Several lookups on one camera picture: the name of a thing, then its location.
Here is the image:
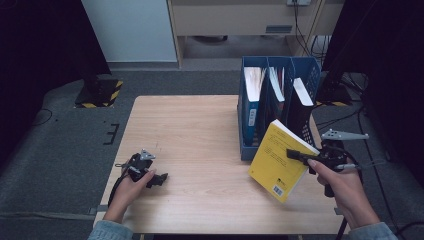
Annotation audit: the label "blue plastic file rack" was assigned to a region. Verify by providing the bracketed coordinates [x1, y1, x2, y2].
[236, 55, 322, 163]

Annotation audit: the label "beige wooden desk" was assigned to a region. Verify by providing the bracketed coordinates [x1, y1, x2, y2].
[166, 0, 345, 68]

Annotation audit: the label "thick black floor cable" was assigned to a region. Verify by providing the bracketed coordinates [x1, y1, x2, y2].
[386, 221, 424, 240]

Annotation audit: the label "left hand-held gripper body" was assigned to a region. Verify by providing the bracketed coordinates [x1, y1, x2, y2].
[124, 148, 157, 183]

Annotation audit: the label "dark blue illustrated book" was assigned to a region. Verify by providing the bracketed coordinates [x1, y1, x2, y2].
[264, 66, 287, 135]

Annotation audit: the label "black hanging cables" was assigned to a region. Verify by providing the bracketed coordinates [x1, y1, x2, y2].
[292, 0, 332, 58]

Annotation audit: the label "yellow book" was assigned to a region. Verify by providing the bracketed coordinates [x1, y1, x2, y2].
[247, 118, 321, 204]

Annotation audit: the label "left hand-held gripper cable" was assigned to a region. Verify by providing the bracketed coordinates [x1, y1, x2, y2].
[106, 162, 130, 208]

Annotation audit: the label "black yellow-striped stand base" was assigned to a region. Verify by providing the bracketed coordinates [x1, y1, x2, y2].
[314, 82, 353, 108]
[73, 78, 125, 110]

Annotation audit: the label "thin black looped floor cable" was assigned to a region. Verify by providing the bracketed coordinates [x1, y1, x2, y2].
[31, 107, 54, 127]

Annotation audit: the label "thick bright blue book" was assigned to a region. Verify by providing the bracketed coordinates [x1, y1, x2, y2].
[242, 66, 268, 147]

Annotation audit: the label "dark curtain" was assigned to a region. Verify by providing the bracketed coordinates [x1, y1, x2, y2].
[321, 0, 424, 188]
[0, 0, 112, 168]

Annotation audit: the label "black book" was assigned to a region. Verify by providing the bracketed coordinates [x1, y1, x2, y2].
[287, 77, 317, 147]

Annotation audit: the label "long black floor cable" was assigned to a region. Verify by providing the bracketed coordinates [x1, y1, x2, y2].
[314, 99, 405, 240]

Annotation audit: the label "person's right hand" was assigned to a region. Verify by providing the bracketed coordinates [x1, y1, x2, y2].
[306, 158, 382, 232]

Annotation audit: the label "white panel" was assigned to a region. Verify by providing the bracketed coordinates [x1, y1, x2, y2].
[80, 0, 179, 64]

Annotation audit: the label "person's left hand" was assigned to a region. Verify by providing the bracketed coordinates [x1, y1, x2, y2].
[107, 167, 158, 219]

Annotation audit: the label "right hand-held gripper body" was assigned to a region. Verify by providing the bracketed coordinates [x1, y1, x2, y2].
[308, 128, 371, 198]

